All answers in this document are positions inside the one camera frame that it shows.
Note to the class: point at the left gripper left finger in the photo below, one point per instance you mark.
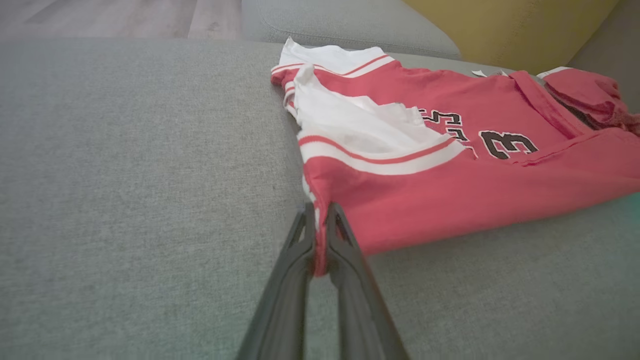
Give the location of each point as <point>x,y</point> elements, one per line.
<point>287,300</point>

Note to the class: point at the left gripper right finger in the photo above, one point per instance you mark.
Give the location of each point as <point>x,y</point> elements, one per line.
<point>357,305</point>

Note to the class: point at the red shorts white trim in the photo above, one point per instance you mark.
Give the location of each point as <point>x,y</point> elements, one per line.
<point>590,95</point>

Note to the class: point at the yellow cushion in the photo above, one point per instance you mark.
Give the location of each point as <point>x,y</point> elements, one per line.
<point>510,30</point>

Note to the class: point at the red white basketball jersey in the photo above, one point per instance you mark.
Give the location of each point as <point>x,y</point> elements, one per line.
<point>450,200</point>

